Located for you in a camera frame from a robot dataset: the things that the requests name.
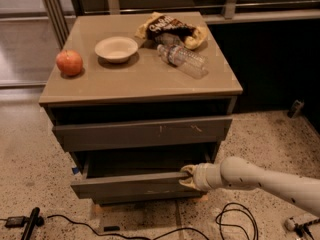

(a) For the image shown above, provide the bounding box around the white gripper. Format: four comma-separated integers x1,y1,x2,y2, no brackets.
179,163,223,192

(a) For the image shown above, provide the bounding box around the grey drawer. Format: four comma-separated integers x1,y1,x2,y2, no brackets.
92,192,207,206
71,149,209,204
53,116,232,152

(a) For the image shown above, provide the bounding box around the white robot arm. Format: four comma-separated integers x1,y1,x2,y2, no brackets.
179,156,320,217

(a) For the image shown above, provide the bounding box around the grey drawer cabinet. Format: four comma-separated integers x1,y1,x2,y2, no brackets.
38,11,244,206

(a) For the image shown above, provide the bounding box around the grey bottom drawer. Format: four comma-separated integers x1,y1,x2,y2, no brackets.
92,192,207,206

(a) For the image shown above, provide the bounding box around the grey top drawer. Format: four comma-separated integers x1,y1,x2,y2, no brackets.
53,116,232,152

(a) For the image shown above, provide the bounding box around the small black floor block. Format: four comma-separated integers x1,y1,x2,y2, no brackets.
103,226,120,232

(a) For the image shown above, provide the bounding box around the clear plastic water bottle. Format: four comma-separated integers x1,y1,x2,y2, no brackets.
157,44,208,79

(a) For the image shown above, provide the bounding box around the blue tape piece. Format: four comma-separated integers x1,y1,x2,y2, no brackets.
72,167,79,174

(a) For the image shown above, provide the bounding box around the white power strip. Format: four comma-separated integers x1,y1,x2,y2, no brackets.
284,213,320,231

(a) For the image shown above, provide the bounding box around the small dark floor device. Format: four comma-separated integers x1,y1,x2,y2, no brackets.
287,100,304,118

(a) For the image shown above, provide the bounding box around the brown chip bag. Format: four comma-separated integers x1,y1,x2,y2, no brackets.
135,12,208,50

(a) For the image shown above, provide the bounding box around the white paper bowl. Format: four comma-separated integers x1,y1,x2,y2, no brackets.
94,36,138,64

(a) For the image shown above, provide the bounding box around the black bar device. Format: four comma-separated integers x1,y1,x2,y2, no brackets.
21,207,44,240

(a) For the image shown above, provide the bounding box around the red apple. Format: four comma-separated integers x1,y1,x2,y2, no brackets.
56,50,83,77

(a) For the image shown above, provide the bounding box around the black power adapter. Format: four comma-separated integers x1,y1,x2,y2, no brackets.
5,216,28,228

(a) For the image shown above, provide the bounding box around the coiled black cable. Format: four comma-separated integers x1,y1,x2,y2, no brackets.
215,202,260,240

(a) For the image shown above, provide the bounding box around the black floor cable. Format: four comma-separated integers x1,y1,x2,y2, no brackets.
46,213,210,240

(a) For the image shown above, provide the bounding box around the metal railing frame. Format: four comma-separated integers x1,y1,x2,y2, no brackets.
43,0,320,44

